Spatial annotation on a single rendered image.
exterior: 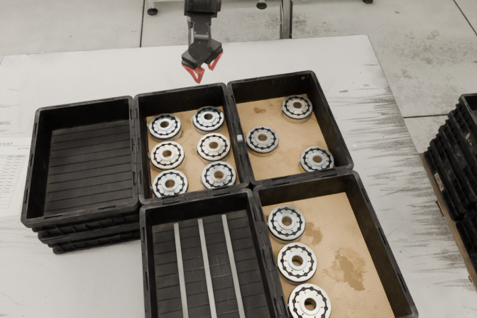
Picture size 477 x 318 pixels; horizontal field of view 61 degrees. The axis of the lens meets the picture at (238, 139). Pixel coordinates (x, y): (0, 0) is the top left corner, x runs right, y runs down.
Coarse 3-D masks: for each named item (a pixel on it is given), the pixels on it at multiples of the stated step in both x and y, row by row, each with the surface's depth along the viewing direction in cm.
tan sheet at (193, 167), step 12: (180, 120) 134; (192, 120) 134; (192, 132) 131; (228, 132) 131; (156, 144) 129; (180, 144) 129; (192, 144) 129; (168, 156) 126; (192, 156) 126; (192, 168) 123; (192, 180) 121
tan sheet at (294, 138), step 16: (304, 96) 141; (240, 112) 136; (256, 112) 136; (272, 112) 136; (272, 128) 132; (288, 128) 132; (304, 128) 132; (288, 144) 129; (304, 144) 129; (320, 144) 129; (256, 160) 125; (272, 160) 125; (288, 160) 125; (256, 176) 122; (272, 176) 122
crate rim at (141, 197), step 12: (204, 84) 130; (216, 84) 130; (144, 96) 128; (228, 96) 127; (228, 108) 124; (240, 144) 116; (240, 156) 116; (192, 192) 107; (204, 192) 107; (144, 204) 105
